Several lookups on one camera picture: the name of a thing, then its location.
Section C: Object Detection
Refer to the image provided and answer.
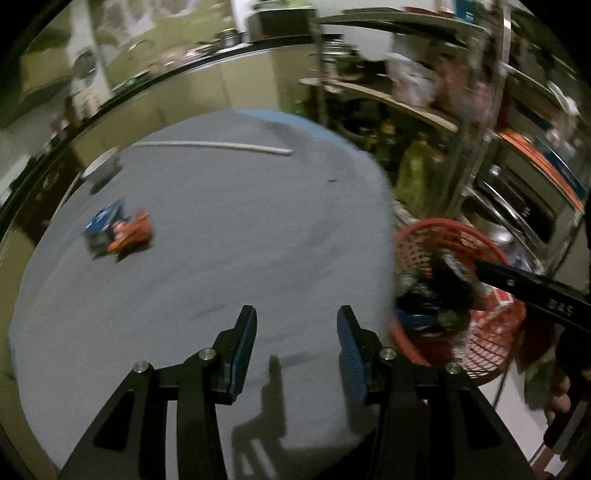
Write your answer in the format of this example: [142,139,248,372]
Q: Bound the white plastic bag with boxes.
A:
[388,32,444,107]

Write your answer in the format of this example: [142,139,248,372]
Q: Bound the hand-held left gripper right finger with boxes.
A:
[336,305,536,480]

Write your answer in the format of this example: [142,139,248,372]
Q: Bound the orange crumpled wrapper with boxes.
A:
[108,210,155,254]

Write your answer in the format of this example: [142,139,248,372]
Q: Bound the grey tablecloth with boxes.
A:
[7,108,398,480]

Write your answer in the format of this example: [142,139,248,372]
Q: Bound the orange and blue tray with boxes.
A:
[499,129,587,208]

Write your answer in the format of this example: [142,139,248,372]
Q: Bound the white stick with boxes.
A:
[134,141,294,157]

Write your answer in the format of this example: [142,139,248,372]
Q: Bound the red and white box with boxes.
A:
[482,288,515,310]

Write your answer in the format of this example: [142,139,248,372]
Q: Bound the white bowl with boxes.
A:
[81,147,123,185]

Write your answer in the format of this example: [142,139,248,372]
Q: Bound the metal shelf rack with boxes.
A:
[300,0,591,287]

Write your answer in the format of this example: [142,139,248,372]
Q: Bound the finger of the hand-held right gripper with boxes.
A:
[475,261,532,308]

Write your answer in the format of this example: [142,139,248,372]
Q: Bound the red plastic basket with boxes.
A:
[390,218,527,386]

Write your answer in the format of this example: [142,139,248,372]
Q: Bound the steel pot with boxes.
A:
[210,28,245,49]

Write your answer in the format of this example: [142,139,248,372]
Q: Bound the wooden shelf board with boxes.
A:
[300,76,458,132]

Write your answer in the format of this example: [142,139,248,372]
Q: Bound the steel trays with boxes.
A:
[466,166,555,259]

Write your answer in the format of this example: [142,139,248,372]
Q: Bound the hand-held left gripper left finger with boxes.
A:
[59,305,258,480]

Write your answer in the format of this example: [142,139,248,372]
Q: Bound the small blue packet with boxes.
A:
[83,198,127,236]

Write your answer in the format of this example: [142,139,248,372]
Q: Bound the person's right hand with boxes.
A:
[544,373,572,419]

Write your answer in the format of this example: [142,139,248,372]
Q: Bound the black bag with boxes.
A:
[397,251,483,333]

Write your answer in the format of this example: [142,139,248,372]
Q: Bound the dark packet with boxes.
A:
[88,233,114,257]

